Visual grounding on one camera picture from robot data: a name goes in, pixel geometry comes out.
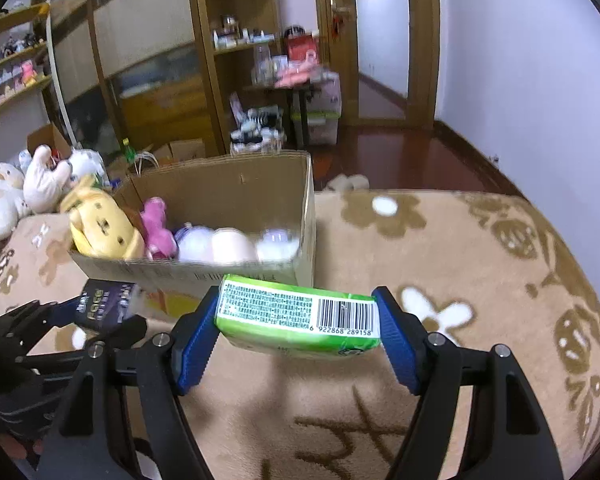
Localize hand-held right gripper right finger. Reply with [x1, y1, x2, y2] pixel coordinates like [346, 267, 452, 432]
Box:
[371, 286, 566, 480]

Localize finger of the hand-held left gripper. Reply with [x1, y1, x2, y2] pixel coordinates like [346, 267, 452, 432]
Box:
[0, 297, 81, 356]
[87, 316, 148, 351]

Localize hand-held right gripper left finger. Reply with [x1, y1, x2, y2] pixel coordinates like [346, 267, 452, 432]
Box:
[35, 285, 221, 480]

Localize black tissue pack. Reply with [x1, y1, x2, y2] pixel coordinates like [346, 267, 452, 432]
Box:
[74, 280, 142, 333]

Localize green tissue pack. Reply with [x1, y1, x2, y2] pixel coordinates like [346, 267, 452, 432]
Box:
[214, 274, 383, 361]

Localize pink plush toy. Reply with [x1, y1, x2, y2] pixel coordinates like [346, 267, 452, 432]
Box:
[140, 197, 179, 261]

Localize yellow plush toy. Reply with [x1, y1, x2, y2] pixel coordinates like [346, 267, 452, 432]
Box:
[60, 175, 146, 261]

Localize brown floral blanket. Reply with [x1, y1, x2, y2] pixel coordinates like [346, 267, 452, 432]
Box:
[0, 189, 600, 480]

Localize purple and white plush ball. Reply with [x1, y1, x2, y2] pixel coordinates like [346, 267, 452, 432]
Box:
[174, 225, 216, 262]

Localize white and tan duck plush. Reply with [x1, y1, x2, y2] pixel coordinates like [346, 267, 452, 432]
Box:
[0, 162, 31, 241]

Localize white long-eared plush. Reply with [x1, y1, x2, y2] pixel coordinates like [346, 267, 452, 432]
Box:
[22, 145, 73, 213]

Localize white fluffy plush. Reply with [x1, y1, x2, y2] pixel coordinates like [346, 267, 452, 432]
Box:
[67, 149, 108, 186]

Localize beige slippers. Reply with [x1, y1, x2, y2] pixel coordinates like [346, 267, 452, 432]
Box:
[327, 174, 371, 192]

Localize small brown cardboard box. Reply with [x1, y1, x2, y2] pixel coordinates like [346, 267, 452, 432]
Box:
[27, 124, 73, 158]

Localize flat cardboard box flaps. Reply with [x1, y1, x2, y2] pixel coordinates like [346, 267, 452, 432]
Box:
[152, 139, 207, 166]

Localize clear plastic storage box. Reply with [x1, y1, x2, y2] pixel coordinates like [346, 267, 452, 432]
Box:
[292, 72, 342, 147]

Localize striped plush pile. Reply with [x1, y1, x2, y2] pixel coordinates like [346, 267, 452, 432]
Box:
[230, 106, 285, 155]

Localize wooden toy shelf rack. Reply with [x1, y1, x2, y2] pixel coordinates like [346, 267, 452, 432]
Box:
[0, 2, 76, 161]

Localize small dark table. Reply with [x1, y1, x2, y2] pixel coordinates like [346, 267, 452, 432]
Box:
[242, 80, 331, 148]

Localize row of small figurines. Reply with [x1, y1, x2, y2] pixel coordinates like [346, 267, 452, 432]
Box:
[0, 32, 51, 111]

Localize wooden corner shelf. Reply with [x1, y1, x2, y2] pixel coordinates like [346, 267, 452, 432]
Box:
[186, 0, 286, 156]

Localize pink packets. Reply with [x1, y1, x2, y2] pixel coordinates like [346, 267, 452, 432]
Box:
[275, 62, 321, 88]

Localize wooden door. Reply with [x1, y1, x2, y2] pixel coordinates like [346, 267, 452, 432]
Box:
[312, 0, 361, 126]

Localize clear jar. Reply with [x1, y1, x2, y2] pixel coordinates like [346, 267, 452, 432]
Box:
[252, 44, 276, 83]

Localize wooden wardrobe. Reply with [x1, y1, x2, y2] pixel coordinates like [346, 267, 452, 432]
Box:
[30, 0, 231, 161]

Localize red bag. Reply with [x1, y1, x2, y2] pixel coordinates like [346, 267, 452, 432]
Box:
[285, 35, 321, 63]

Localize row of small bottles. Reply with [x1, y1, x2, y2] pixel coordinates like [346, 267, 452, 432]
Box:
[212, 15, 281, 51]

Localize paper bag with handles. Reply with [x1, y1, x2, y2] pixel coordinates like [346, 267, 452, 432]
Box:
[127, 152, 161, 178]

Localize wooden door frame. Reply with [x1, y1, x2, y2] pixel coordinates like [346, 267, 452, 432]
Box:
[405, 0, 441, 128]

